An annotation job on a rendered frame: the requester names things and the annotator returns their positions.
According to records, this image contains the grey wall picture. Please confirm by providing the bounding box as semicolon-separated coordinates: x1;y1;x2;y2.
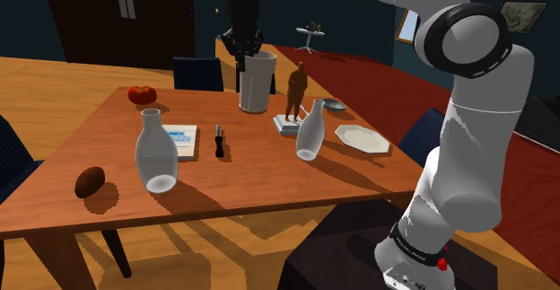
499;1;550;34

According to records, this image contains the wooden dining table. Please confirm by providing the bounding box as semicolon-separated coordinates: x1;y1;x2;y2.
0;85;424;290

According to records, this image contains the white octagonal plate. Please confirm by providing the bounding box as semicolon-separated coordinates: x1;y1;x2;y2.
334;124;391;155

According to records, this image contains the small white side table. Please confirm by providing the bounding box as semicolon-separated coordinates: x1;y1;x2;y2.
293;21;327;56

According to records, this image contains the large white vase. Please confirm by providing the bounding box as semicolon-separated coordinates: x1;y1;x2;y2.
134;107;179;194

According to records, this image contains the brown human figure statue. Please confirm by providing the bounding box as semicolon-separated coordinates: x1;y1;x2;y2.
273;61;310;136

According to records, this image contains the grey bowl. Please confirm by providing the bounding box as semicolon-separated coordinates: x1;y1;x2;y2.
320;97;348;113

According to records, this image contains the red tomato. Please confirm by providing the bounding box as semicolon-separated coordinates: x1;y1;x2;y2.
127;85;159;106

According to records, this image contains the brown potato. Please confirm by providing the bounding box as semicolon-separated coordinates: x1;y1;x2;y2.
74;165;107;199

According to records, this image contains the small white vase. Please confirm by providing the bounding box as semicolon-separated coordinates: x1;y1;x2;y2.
295;98;327;162

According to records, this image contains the dark brown wardrobe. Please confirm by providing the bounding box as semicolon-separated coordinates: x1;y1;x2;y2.
39;0;197;70

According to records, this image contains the black and silver pen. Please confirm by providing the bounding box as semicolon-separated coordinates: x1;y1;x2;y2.
214;124;225;158

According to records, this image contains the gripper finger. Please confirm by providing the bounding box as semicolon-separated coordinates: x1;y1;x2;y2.
218;31;246;73
249;31;267;57

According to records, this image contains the gold framed window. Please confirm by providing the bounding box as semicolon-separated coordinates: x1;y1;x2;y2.
394;8;422;46

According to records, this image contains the tall white cup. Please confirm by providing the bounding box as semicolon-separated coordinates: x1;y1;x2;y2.
238;50;278;115

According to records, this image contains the dark robot stand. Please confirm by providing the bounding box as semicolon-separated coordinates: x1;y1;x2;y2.
276;198;500;290

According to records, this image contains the white and blue book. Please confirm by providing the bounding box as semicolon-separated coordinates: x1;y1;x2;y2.
162;124;199;163

